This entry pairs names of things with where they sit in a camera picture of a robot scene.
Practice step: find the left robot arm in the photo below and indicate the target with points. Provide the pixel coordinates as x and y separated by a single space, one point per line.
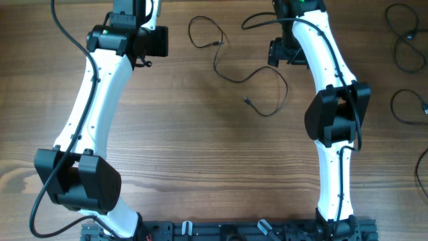
74 172

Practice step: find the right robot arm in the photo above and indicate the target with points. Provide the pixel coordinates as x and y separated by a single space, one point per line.
334 118

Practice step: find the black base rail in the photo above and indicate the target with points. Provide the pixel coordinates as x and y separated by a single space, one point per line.
292 230

